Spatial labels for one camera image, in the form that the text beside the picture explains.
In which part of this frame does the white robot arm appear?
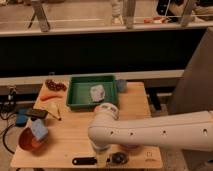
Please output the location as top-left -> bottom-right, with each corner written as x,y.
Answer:
88,103 -> 213,151

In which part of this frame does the white paper cup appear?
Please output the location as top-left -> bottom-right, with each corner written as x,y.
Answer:
96,151 -> 108,168

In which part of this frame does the white crumpled cloth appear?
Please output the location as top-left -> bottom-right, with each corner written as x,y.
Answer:
90,85 -> 105,102

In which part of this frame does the green plastic tray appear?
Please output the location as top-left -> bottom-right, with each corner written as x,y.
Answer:
66,75 -> 119,110

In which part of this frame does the red grapes bunch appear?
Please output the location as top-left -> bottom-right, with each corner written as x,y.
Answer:
45,79 -> 67,91

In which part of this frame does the yellow banana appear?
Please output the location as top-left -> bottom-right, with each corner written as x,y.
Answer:
48,102 -> 61,120

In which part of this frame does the purple bowl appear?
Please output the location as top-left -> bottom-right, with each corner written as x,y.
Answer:
120,144 -> 140,149

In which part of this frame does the orange carrot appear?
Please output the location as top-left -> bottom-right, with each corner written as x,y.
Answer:
40,94 -> 63,101

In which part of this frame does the black phone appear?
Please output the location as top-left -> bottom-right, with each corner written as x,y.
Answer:
26,108 -> 48,119

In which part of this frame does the blue sponge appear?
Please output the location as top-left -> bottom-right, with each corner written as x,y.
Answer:
30,119 -> 48,141

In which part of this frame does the blue box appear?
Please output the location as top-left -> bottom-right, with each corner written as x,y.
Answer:
15,109 -> 28,127

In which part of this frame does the orange bowl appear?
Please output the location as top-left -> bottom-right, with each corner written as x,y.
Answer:
18,127 -> 45,151

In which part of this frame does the black cable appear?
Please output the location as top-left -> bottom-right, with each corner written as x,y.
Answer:
1,123 -> 17,155

